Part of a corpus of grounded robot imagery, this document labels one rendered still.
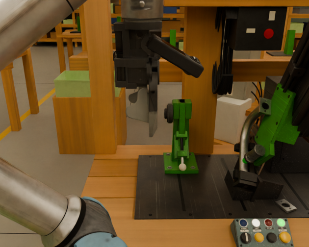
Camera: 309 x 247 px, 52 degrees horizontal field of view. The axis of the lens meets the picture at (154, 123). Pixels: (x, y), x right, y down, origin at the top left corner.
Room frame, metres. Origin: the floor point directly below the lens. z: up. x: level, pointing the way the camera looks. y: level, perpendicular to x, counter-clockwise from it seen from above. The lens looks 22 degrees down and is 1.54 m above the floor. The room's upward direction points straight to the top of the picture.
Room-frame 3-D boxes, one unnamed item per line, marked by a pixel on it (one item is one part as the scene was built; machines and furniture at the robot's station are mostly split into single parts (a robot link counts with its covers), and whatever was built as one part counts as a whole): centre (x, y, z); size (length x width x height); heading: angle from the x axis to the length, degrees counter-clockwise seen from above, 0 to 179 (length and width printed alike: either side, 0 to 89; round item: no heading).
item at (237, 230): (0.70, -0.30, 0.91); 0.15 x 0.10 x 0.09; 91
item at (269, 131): (0.94, -0.41, 1.17); 0.13 x 0.12 x 0.20; 91
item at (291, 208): (0.85, -0.42, 0.90); 0.06 x 0.04 x 0.01; 22
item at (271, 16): (1.21, -0.37, 1.42); 0.17 x 0.12 x 0.15; 91
